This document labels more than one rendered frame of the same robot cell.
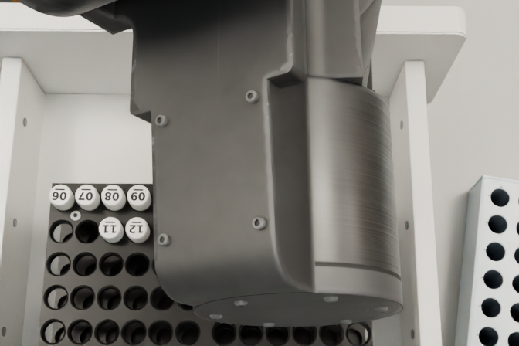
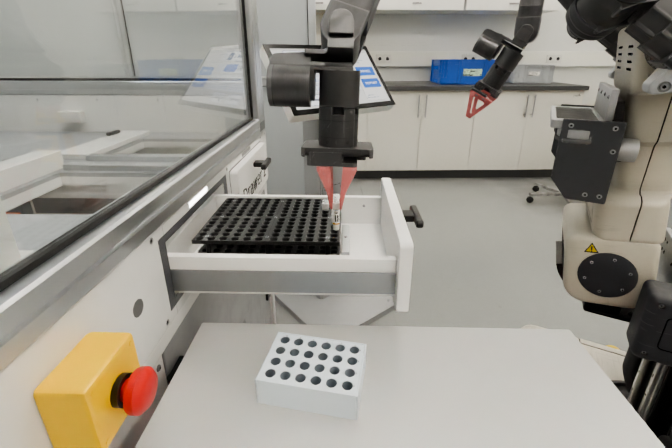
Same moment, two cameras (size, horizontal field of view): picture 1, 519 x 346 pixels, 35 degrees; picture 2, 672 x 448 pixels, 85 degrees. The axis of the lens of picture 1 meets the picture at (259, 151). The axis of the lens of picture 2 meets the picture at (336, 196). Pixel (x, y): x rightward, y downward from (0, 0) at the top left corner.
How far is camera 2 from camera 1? 60 cm
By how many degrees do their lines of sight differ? 71
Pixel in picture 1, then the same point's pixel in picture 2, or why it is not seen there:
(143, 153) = (361, 238)
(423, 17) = (405, 235)
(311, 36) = (319, 65)
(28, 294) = not seen: hidden behind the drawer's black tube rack
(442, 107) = (410, 358)
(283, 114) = (299, 56)
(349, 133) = (298, 68)
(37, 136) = (364, 219)
